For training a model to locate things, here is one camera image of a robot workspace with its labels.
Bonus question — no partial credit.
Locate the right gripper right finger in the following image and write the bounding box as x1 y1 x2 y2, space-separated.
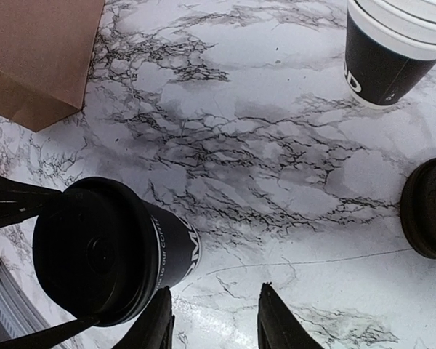
257 283 323 349

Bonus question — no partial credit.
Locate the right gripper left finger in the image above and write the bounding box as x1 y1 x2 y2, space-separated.
116 287 174 349

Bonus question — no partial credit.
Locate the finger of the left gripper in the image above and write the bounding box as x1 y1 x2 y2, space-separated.
0 176 80 228
0 316 100 349

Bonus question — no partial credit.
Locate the black plastic cup lid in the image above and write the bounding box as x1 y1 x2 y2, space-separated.
33 177 159 327

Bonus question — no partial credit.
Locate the brown paper bag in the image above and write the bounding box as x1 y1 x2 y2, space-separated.
0 0 105 132

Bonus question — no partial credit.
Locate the single black paper cup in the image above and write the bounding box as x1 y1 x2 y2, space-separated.
143 201 201 290

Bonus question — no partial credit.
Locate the stack of paper cups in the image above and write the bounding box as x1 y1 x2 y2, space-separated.
344 1 436 109

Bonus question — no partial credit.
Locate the front aluminium rail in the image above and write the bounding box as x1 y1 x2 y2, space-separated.
0 258 51 342

